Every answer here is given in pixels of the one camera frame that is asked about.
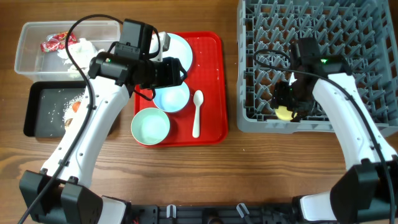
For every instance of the red serving tray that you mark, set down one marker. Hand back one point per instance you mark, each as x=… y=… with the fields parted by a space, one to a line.
x=206 y=74

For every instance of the clear plastic bin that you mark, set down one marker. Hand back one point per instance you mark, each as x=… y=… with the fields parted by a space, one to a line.
x=38 y=66

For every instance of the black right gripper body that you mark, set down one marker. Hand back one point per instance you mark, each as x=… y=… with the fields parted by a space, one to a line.
x=292 y=106

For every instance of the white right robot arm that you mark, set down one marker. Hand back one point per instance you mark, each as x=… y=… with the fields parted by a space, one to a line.
x=368 y=190

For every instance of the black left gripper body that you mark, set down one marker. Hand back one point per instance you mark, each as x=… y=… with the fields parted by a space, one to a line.
x=162 y=74

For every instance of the black tray bin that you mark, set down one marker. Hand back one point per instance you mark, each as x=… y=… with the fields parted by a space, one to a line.
x=33 y=102

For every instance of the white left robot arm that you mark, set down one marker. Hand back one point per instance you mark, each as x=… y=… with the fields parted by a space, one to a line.
x=60 y=191

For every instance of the white plastic spoon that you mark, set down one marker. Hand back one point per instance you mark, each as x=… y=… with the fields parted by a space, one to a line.
x=198 y=100

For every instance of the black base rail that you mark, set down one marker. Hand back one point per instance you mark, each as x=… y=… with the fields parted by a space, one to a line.
x=242 y=213

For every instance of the white tissue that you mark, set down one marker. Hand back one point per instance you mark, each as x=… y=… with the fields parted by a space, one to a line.
x=82 y=53

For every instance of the orange carrot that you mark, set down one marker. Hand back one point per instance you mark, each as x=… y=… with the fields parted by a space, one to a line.
x=76 y=106

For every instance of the green bowl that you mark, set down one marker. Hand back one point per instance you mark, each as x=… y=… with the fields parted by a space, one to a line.
x=150 y=126

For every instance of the grey dishwasher rack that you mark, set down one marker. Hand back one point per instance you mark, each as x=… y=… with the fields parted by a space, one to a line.
x=361 y=31

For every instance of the small light blue bowl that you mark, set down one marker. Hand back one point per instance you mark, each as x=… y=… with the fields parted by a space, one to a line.
x=172 y=99

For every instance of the brown food scrap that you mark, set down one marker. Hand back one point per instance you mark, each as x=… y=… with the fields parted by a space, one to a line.
x=68 y=122

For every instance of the large light blue plate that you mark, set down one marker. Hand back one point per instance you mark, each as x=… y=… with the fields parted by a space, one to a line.
x=179 y=48

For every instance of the white rice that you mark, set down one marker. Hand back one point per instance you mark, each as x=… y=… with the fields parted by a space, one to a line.
x=70 y=107

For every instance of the yellow plastic cup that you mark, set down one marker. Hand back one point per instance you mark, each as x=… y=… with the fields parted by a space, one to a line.
x=284 y=114

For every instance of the red snack wrapper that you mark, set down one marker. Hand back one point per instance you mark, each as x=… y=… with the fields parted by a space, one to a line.
x=57 y=41

